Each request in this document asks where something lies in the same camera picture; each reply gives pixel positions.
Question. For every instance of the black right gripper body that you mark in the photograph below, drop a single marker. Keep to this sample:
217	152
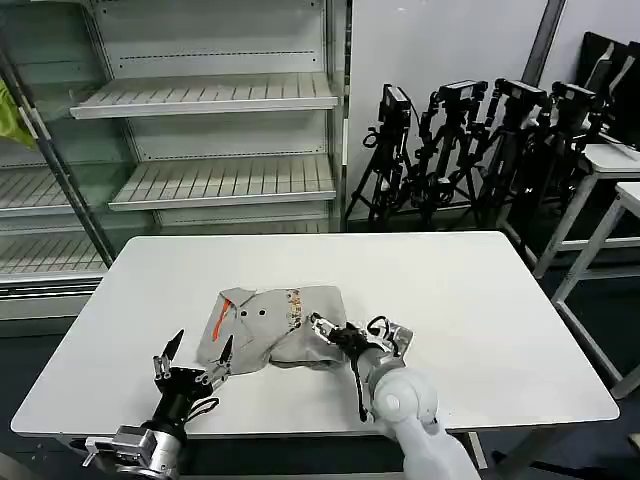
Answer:
352	340

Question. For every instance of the glass-sided display shelf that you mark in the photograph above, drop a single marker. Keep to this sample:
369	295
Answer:
40	200

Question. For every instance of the grey wall trim strip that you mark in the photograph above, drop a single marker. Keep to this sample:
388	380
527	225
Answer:
542	45

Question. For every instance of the white open display shelf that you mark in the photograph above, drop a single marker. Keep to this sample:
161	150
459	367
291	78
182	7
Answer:
225	95

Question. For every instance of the yellow-green cloth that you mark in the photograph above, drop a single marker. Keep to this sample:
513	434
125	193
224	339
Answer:
12	120

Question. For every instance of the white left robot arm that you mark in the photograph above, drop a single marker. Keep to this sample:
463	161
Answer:
145	450

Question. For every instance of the grey shirt with colourful print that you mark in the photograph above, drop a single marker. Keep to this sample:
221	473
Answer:
270	320

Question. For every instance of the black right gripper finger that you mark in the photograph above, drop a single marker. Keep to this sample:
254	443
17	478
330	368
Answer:
327	338
322	324

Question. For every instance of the white metal-frame desk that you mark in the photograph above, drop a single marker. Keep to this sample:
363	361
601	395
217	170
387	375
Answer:
610	160
630	192

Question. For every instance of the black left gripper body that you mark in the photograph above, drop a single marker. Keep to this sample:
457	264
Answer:
177	390

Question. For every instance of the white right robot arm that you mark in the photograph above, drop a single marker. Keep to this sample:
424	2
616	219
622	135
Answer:
405	400

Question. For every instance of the grey slanted metal pole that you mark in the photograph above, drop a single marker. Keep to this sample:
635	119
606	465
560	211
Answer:
65	175

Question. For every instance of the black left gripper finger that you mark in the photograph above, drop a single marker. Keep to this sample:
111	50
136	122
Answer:
167	357
222	362

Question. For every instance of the black monitor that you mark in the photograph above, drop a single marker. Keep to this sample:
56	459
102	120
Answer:
595	50
632	100

